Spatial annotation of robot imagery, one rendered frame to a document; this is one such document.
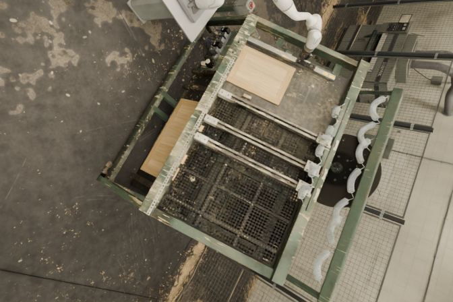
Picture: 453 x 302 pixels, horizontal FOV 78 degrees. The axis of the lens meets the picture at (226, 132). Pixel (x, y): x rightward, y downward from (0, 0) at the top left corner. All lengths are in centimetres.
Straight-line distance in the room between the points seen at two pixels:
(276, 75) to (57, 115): 204
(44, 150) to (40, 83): 58
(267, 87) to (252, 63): 29
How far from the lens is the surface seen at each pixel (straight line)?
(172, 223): 250
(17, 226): 312
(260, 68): 287
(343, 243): 285
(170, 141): 298
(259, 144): 258
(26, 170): 294
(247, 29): 304
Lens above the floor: 269
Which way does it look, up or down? 38 degrees down
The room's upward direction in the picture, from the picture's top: 106 degrees clockwise
